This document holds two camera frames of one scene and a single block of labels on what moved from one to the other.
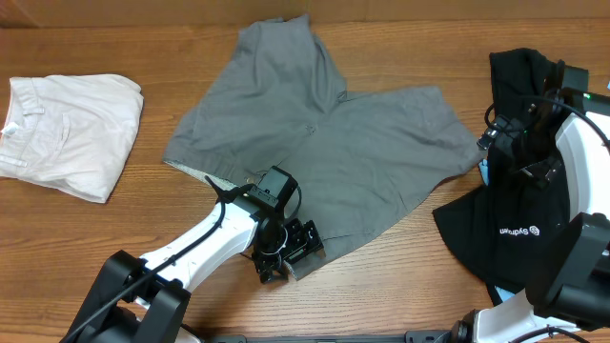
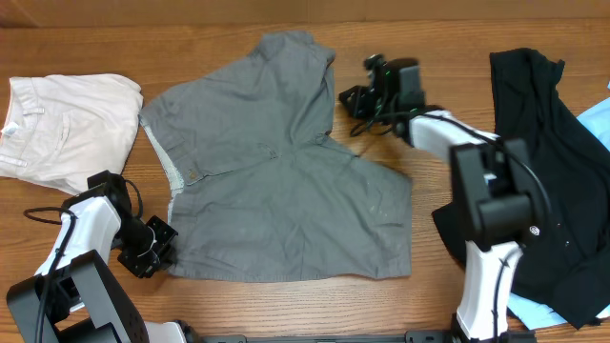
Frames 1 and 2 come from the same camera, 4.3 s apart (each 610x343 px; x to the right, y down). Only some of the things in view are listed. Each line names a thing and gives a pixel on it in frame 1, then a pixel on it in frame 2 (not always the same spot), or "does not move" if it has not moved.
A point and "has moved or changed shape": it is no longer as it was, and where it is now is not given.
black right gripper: [541, 173] to [358, 110]
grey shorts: [363, 164] has moved or changed shape
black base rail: [429, 336] does not move
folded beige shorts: [70, 132] does not move
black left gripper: [303, 240] to [158, 260]
